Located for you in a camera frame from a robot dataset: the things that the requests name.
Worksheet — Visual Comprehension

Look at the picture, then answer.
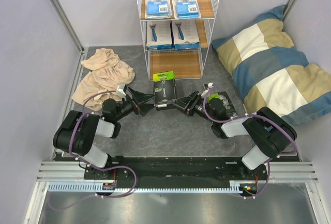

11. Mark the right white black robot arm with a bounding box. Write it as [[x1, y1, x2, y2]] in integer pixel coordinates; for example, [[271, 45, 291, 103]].
[[171, 91, 297, 180]]

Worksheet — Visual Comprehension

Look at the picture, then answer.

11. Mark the beige crumpled cloth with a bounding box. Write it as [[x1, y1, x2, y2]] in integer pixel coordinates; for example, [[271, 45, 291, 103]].
[[71, 48, 135, 111]]

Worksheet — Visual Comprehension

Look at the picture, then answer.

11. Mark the aluminium frame rail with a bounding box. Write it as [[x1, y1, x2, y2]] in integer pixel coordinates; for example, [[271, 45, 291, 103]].
[[49, 0, 84, 53]]

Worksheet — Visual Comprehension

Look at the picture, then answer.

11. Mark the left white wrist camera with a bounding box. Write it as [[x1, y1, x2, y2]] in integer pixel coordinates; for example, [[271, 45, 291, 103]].
[[116, 83, 127, 99]]

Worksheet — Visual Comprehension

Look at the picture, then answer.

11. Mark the blue Gillette razor blister pack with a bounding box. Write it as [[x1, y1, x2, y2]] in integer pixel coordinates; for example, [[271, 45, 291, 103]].
[[145, 0, 172, 19]]

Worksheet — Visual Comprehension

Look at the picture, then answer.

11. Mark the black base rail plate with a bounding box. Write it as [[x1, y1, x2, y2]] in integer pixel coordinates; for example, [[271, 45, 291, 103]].
[[84, 156, 267, 187]]

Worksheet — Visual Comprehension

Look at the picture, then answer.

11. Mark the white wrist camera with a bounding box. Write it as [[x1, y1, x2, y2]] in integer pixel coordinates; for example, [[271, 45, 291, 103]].
[[201, 82, 214, 97], [116, 83, 127, 99]]

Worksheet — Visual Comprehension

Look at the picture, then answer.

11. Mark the purple cable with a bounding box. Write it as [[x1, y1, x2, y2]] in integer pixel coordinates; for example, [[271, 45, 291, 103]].
[[203, 85, 298, 201], [48, 91, 138, 211]]

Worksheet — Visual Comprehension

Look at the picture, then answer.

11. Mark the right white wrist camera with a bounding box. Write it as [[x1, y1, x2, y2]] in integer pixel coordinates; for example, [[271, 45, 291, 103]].
[[201, 82, 214, 97]]

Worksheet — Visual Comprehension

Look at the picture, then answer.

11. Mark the white wire wooden shelf unit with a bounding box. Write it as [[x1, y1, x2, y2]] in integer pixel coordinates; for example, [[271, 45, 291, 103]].
[[137, 0, 219, 79]]

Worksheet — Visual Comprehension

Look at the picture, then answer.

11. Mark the black green Gillette razor box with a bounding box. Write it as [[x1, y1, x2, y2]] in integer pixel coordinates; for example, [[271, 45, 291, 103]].
[[153, 71, 176, 111]]

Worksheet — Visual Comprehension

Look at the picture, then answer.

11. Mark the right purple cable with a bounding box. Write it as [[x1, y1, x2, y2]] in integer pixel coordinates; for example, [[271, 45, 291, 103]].
[[203, 85, 298, 201]]

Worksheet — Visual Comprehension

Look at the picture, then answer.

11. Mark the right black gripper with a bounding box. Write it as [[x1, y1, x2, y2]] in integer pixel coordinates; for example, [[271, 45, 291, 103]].
[[171, 89, 216, 124]]

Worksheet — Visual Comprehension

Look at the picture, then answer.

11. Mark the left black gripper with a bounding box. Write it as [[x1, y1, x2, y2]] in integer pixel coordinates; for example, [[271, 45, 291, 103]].
[[114, 87, 156, 122]]

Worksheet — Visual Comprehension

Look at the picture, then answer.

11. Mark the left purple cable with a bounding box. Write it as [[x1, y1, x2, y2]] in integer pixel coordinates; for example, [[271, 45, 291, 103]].
[[48, 91, 138, 211]]

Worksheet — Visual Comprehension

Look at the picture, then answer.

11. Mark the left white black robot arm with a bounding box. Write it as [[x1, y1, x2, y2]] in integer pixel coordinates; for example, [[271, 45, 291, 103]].
[[53, 85, 155, 179]]

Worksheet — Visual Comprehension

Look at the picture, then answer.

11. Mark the black green razor box portrait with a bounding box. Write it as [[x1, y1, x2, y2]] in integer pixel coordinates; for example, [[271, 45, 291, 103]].
[[206, 92, 237, 121]]

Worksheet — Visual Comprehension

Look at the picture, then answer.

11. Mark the Harry's razor box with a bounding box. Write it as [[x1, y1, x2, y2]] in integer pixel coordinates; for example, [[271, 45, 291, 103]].
[[146, 21, 173, 50], [171, 20, 200, 50]]

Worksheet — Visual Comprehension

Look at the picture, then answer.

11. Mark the blue beige checkered pillow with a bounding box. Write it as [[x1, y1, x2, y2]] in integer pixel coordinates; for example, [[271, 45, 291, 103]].
[[212, 5, 330, 126]]

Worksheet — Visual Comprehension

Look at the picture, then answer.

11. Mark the Gillette razor white card pack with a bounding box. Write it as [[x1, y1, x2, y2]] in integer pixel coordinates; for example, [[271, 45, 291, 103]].
[[172, 0, 201, 20]]

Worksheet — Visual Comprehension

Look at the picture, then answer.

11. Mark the light blue slotted cable duct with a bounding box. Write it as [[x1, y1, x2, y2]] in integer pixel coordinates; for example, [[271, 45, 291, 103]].
[[48, 182, 257, 193]]

